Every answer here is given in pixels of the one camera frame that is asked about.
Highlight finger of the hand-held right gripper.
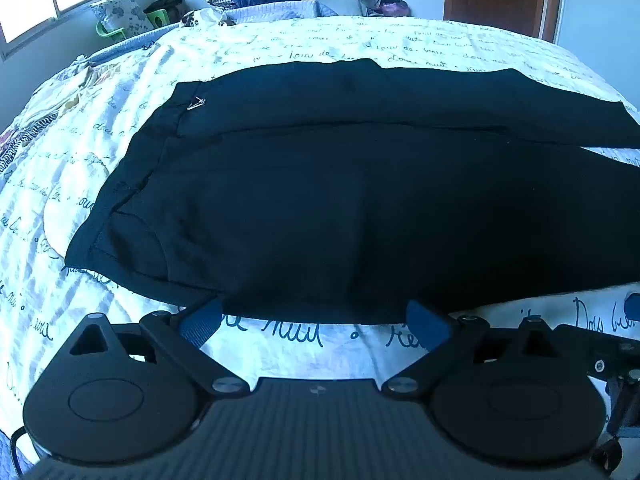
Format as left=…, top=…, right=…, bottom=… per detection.
left=555, top=294, right=640, bottom=378

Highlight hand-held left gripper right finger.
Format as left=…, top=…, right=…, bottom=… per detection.
left=380, top=300, right=561, bottom=403

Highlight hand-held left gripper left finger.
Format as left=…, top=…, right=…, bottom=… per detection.
left=70, top=297, right=253, bottom=403

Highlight black pants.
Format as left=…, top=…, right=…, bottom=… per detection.
left=65, top=57, right=640, bottom=327

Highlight white script-printed blanket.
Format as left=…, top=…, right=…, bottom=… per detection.
left=0, top=10, right=640, bottom=443

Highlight green plastic chair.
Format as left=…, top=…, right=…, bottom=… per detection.
left=95, top=7, right=183, bottom=44

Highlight dark brown bag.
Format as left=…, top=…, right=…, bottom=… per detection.
left=144, top=0, right=187, bottom=23

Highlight floral pillow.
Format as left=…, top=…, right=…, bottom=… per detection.
left=90, top=0, right=153, bottom=38

